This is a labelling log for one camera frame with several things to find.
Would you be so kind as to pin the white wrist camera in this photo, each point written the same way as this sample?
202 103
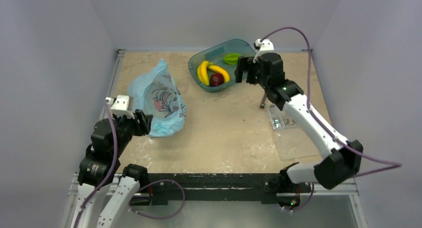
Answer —
262 46
121 106

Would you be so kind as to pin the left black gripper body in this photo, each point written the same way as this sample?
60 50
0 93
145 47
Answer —
128 127

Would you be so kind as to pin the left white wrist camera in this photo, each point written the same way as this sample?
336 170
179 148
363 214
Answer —
121 106

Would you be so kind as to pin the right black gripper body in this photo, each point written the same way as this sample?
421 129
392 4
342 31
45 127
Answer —
250 69

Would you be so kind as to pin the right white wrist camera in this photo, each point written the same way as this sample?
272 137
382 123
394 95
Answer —
262 46

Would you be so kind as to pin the dark brown fake fruit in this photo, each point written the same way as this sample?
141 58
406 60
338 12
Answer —
216 79

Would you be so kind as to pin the dark metal clamp tool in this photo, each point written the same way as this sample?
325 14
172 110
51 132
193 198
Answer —
263 101

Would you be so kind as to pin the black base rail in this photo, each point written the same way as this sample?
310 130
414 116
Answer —
265 188

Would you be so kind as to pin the clear plastic screw box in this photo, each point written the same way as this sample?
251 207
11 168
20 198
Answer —
291 141

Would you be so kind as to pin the green fake fruit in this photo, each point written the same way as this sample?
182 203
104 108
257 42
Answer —
231 58

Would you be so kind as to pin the yellow fake banana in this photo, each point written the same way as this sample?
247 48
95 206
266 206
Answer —
202 73
220 70

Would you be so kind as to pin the light blue plastic bag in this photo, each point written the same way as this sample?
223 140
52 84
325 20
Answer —
156 93

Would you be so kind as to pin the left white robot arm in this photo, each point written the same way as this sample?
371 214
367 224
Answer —
109 139

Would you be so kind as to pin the aluminium frame rail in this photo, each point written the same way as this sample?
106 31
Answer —
224 132

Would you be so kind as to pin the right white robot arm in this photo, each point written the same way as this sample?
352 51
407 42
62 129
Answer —
341 157

